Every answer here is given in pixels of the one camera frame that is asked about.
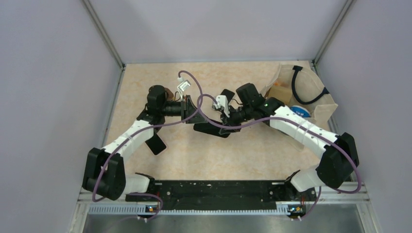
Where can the blue white round tin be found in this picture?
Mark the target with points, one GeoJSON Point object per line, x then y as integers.
{"type": "Point", "coordinates": [301, 111]}

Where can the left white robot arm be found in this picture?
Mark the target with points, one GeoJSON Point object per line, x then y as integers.
{"type": "Point", "coordinates": [105, 168]}

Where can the white cased phone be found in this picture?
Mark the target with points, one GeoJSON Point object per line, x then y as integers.
{"type": "Point", "coordinates": [156, 145]}

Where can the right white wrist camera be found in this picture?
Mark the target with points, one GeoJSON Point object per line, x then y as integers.
{"type": "Point", "coordinates": [221, 104]}

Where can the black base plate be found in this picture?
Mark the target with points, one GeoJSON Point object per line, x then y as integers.
{"type": "Point", "coordinates": [224, 195]}

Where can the white cup brown lid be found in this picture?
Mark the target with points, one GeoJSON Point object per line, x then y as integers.
{"type": "Point", "coordinates": [169, 95]}

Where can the beige tote bag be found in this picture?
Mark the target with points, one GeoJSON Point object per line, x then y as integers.
{"type": "Point", "coordinates": [304, 88]}

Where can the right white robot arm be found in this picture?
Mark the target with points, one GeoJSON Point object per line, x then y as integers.
{"type": "Point", "coordinates": [337, 153]}

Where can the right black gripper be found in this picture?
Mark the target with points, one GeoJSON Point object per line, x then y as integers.
{"type": "Point", "coordinates": [228, 121]}

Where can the pink cased phone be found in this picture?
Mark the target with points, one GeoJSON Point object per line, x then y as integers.
{"type": "Point", "coordinates": [229, 94]}

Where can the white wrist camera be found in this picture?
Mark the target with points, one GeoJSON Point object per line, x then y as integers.
{"type": "Point", "coordinates": [183, 86]}
{"type": "Point", "coordinates": [221, 104]}

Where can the black phone case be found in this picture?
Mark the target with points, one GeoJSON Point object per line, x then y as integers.
{"type": "Point", "coordinates": [210, 129]}

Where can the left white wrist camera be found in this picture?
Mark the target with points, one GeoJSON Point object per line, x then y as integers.
{"type": "Point", "coordinates": [183, 86]}

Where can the grey slotted cable duct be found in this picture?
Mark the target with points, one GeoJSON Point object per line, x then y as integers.
{"type": "Point", "coordinates": [138, 209]}

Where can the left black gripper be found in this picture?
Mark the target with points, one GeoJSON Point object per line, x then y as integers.
{"type": "Point", "coordinates": [187, 106]}

